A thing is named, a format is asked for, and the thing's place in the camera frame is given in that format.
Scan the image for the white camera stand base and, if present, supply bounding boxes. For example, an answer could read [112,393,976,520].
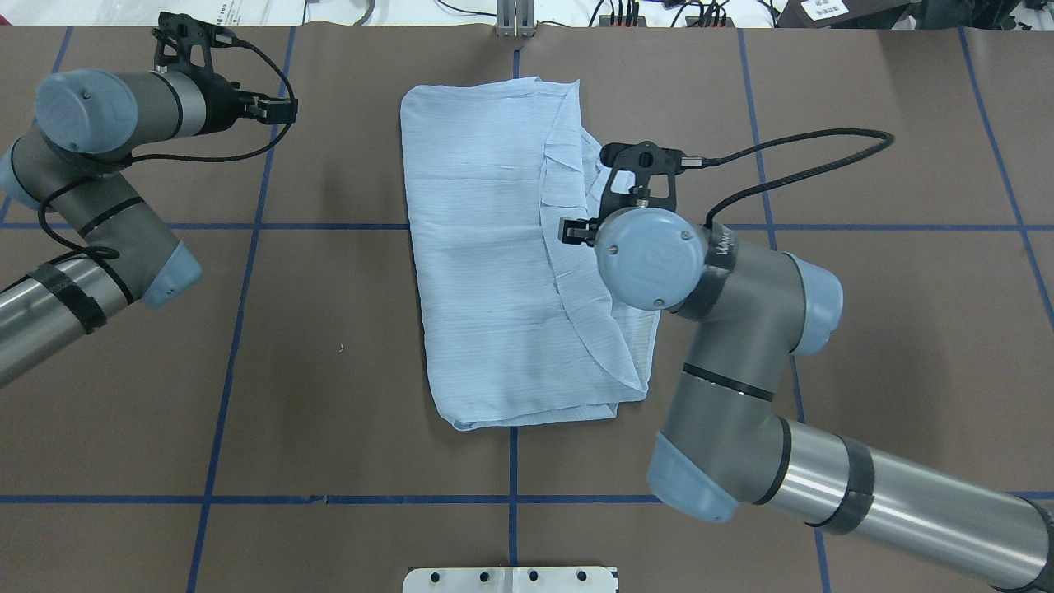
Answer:
[402,566,621,592]

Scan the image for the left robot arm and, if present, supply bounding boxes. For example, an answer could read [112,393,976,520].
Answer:
[1,70,298,386]

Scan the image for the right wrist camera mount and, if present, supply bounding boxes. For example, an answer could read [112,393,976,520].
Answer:
[596,140,707,222]

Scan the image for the aluminium frame post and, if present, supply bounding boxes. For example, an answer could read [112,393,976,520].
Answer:
[496,0,536,38]

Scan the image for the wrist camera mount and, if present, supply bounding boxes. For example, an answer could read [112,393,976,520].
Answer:
[152,12,241,77]
[596,140,707,222]

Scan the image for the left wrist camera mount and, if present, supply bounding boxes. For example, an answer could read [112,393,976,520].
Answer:
[152,12,241,77]

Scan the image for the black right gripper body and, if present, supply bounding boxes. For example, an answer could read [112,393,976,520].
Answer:
[575,217,602,248]

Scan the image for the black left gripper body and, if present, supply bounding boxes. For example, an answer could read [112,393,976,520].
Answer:
[197,72,255,135]

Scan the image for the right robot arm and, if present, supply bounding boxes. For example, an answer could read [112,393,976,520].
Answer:
[557,207,1052,592]

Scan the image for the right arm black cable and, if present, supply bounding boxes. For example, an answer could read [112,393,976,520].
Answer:
[700,129,896,231]

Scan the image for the light blue button-up shirt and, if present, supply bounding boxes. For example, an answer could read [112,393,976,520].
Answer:
[399,77,659,432]

